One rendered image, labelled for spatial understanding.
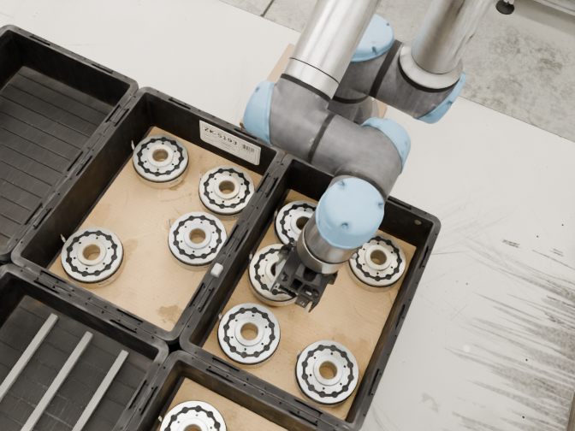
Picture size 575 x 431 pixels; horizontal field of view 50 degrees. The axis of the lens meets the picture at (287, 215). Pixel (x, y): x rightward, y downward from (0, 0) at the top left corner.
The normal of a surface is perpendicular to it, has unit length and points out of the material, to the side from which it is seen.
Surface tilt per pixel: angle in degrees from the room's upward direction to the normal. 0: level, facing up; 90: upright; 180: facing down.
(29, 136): 0
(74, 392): 0
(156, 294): 0
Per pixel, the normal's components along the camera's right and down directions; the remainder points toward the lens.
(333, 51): 0.25, 0.22
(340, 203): 0.23, -0.39
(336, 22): -0.05, 0.07
